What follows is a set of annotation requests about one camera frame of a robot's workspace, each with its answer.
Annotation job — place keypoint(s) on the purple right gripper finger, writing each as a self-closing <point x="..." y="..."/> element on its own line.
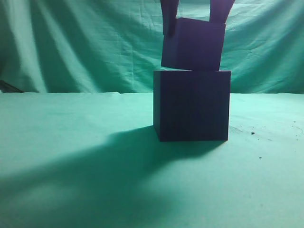
<point x="219" y="10"/>

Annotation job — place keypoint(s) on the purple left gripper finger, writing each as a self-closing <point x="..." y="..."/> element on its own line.
<point x="169" y="13"/>

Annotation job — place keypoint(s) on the dark blue cube block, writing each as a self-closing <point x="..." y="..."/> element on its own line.
<point x="195" y="45"/>

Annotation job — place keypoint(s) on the dark blue groove box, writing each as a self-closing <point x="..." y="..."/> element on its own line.
<point x="191" y="105"/>

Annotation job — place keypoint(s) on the green backdrop cloth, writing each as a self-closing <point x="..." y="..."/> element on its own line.
<point x="96" y="46"/>

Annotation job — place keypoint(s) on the green table cloth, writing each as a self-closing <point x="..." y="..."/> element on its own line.
<point x="93" y="160"/>

